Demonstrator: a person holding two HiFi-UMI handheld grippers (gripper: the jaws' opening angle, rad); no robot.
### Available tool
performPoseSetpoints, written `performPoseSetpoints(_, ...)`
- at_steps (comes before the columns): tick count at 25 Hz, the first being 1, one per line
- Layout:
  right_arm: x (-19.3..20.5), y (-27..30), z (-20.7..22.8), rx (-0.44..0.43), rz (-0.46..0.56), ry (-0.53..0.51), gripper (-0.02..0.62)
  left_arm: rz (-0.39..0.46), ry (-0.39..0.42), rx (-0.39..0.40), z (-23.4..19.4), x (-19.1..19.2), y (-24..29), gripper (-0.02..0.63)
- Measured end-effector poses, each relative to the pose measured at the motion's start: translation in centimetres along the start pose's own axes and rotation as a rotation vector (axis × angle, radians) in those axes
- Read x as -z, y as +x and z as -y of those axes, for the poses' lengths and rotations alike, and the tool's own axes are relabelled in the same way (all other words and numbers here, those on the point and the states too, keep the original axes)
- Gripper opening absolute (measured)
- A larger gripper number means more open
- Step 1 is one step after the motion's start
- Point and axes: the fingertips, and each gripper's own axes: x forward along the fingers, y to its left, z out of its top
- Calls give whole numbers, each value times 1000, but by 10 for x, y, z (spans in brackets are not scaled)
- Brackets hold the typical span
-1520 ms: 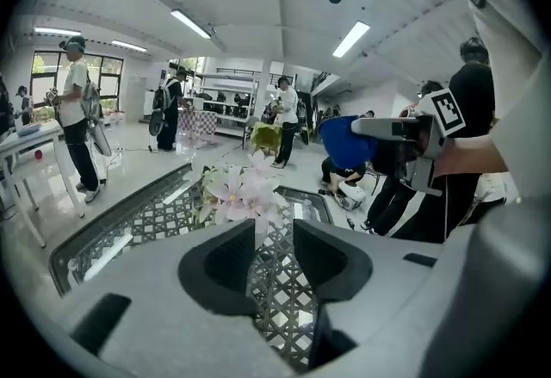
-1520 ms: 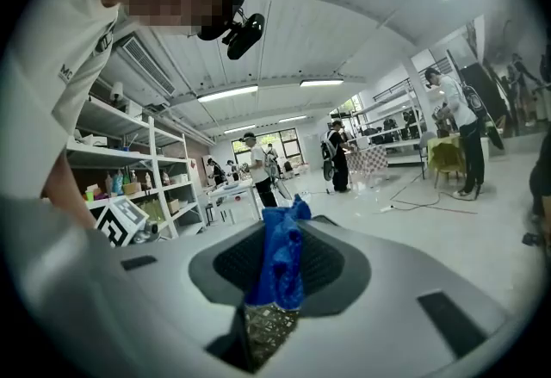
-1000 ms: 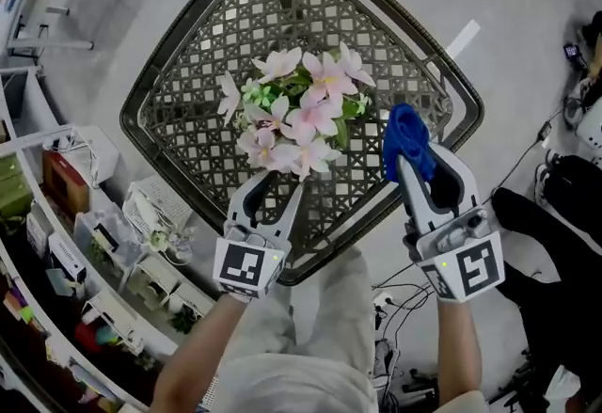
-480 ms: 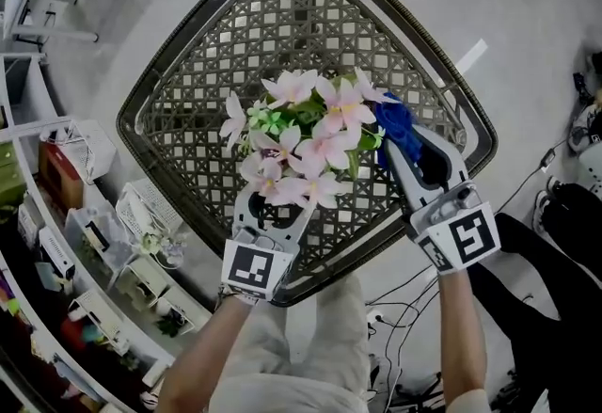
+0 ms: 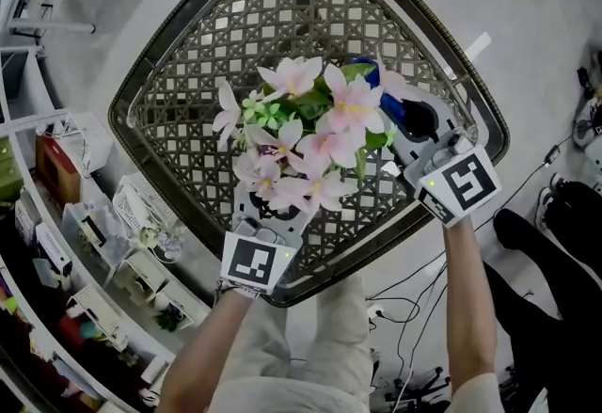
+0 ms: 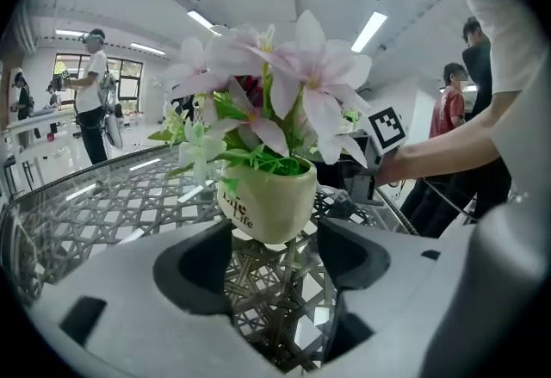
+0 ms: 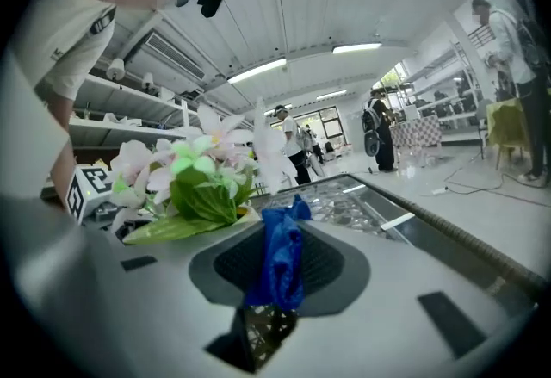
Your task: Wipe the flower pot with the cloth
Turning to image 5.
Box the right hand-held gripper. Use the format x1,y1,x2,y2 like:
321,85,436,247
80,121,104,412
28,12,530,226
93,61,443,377
388,92,502,229

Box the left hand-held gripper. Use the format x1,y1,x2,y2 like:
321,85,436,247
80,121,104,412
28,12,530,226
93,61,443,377
219,183,309,295

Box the pink artificial flower bouquet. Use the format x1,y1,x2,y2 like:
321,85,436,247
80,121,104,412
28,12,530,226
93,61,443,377
211,56,422,217

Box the blue cloth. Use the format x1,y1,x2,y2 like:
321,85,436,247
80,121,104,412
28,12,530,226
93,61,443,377
351,56,408,123

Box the person's right forearm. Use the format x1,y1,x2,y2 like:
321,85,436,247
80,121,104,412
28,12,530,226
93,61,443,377
443,216,499,385

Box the person's left forearm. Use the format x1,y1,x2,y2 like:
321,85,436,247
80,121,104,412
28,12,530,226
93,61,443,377
159,291,258,413

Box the small white flower bunch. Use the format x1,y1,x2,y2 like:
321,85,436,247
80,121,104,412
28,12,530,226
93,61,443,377
138,222,184,262

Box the woven rattan side table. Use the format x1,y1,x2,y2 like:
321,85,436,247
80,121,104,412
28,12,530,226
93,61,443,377
106,0,512,309

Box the white rounded device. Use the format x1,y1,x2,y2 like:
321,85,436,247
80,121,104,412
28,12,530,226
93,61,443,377
571,93,602,170

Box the clear plastic bin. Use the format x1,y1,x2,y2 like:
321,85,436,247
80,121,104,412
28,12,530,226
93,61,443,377
63,199,133,271

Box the white mesh storage box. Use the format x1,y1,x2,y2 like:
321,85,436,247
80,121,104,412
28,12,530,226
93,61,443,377
60,112,114,177

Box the teal cup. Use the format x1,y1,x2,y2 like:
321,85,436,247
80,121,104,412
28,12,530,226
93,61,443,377
77,319,103,342

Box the red brown cardboard box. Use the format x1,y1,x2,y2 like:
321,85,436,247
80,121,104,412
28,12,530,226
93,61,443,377
35,135,81,203

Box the white perforated device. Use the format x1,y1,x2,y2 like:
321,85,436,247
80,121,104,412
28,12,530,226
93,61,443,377
35,222,74,278

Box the white shelving unit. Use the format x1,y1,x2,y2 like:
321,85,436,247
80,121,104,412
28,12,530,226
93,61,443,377
0,43,213,413

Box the green box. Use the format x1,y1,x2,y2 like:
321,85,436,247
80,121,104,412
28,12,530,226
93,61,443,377
0,137,24,200

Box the person's white shirt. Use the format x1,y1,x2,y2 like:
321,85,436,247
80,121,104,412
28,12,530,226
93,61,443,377
206,368,507,413

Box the white wrist strap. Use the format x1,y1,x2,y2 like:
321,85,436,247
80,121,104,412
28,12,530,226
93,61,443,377
218,278,260,300

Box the black power adapter cable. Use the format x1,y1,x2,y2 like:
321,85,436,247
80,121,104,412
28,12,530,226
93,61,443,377
474,123,582,233

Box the white basket of cables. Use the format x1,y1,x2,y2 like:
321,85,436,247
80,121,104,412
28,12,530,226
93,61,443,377
112,175,175,233

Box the tangled black floor cables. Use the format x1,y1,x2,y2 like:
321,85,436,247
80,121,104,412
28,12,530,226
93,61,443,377
365,255,451,370

